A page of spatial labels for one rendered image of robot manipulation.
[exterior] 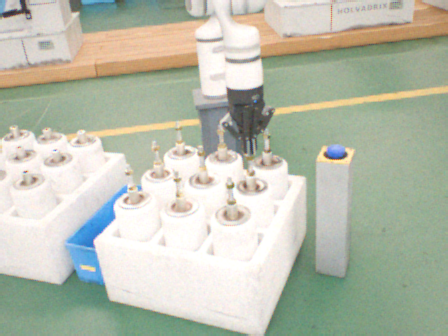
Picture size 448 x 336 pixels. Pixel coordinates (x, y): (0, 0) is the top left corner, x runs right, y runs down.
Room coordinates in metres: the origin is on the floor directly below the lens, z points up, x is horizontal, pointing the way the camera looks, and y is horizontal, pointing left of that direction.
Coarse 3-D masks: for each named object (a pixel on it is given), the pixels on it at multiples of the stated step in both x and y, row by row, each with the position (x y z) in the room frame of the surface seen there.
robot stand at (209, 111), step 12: (204, 108) 1.36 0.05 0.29; (216, 108) 1.37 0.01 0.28; (204, 120) 1.38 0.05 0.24; (216, 120) 1.37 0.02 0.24; (204, 132) 1.39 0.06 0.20; (216, 132) 1.37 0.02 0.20; (204, 144) 1.39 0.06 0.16; (216, 144) 1.37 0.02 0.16; (228, 144) 1.37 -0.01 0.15; (240, 144) 1.39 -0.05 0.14; (204, 156) 1.39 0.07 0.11
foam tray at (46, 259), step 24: (120, 168) 1.29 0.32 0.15; (96, 192) 1.17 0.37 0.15; (0, 216) 1.03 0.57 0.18; (48, 216) 1.01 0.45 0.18; (72, 216) 1.06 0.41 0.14; (0, 240) 1.02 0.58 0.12; (24, 240) 0.99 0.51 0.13; (48, 240) 0.97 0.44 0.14; (0, 264) 1.03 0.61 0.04; (24, 264) 1.00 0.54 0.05; (48, 264) 0.97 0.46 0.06; (72, 264) 1.02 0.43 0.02
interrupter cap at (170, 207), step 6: (186, 198) 0.91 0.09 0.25; (192, 198) 0.91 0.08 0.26; (168, 204) 0.89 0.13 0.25; (174, 204) 0.89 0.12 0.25; (192, 204) 0.88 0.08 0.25; (198, 204) 0.88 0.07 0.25; (168, 210) 0.87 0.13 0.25; (174, 210) 0.87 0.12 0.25; (186, 210) 0.87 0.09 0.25; (192, 210) 0.86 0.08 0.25; (174, 216) 0.85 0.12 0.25; (180, 216) 0.84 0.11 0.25
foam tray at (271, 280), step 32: (288, 192) 1.01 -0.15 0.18; (288, 224) 0.93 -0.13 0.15; (128, 256) 0.85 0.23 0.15; (160, 256) 0.82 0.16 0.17; (192, 256) 0.80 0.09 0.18; (256, 256) 0.78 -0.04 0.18; (288, 256) 0.92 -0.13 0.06; (128, 288) 0.86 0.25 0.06; (160, 288) 0.83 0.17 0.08; (192, 288) 0.79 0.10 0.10; (224, 288) 0.76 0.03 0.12; (256, 288) 0.73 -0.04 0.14; (224, 320) 0.76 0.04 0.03; (256, 320) 0.73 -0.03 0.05
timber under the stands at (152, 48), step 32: (416, 0) 3.63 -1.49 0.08; (128, 32) 3.51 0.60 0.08; (160, 32) 3.41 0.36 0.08; (192, 32) 3.33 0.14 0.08; (352, 32) 2.91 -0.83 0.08; (384, 32) 2.90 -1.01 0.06; (416, 32) 2.92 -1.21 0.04; (64, 64) 2.81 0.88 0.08; (96, 64) 2.76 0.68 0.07; (128, 64) 2.78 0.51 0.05; (160, 64) 2.79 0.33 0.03; (192, 64) 2.81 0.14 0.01
